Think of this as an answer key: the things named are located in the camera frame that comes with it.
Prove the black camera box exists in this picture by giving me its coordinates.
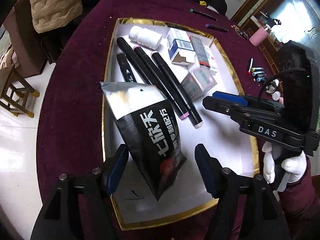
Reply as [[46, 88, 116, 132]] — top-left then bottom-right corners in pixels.
[[278, 41, 319, 134]]

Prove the white gold-rimmed box tray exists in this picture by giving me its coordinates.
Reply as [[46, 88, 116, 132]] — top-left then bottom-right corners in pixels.
[[101, 18, 259, 230]]

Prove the long black marker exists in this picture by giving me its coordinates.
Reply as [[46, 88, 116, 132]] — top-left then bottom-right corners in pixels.
[[133, 47, 203, 128]]

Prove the black marker white cap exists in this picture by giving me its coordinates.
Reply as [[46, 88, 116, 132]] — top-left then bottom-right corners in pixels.
[[151, 52, 203, 128]]

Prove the brown armchair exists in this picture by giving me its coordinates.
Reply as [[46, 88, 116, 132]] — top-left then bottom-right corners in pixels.
[[3, 0, 54, 78]]

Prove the dark red table cloth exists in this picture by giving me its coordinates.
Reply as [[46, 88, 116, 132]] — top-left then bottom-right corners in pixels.
[[36, 0, 283, 240]]

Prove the wooden cabinet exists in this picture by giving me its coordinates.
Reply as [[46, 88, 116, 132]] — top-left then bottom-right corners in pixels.
[[231, 0, 286, 81]]

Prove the tan padded jacket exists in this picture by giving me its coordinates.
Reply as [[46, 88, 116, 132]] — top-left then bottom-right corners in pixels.
[[30, 0, 83, 34]]

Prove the right white gloved hand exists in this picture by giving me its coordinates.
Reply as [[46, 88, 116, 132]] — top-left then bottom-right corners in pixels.
[[262, 142, 307, 192]]

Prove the red grey medicine box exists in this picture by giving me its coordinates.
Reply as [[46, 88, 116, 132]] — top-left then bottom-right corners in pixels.
[[190, 36, 218, 75]]

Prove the black marker pink cap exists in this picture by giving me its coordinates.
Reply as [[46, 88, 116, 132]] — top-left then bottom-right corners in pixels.
[[117, 37, 189, 120]]

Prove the short black marker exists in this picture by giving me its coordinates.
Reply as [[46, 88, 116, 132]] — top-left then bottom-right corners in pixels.
[[116, 53, 137, 82]]

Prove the purple capped black pen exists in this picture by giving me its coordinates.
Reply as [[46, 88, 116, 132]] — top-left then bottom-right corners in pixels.
[[205, 23, 228, 33]]

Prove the pink cup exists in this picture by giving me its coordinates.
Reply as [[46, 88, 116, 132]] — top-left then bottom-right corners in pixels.
[[249, 27, 269, 47]]

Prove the black silver foil pouch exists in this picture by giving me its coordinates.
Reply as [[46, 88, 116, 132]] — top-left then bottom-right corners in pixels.
[[100, 82, 186, 199]]

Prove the maroon right sleeve forearm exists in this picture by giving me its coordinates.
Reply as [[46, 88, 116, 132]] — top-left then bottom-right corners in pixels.
[[279, 159, 319, 239]]

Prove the red white pen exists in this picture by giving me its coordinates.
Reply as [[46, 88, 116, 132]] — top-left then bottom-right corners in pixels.
[[246, 58, 253, 75]]

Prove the wooden stool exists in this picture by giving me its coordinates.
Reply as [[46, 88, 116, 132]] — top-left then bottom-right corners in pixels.
[[0, 66, 40, 118]]

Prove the blue white medicine box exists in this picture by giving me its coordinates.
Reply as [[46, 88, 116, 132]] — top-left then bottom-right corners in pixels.
[[166, 28, 196, 66]]

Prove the green capped black pen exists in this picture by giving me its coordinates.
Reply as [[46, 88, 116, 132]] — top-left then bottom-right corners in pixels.
[[189, 9, 217, 21]]

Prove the white pill bottle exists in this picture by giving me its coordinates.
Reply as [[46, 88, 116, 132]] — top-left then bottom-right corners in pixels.
[[129, 25, 163, 50]]

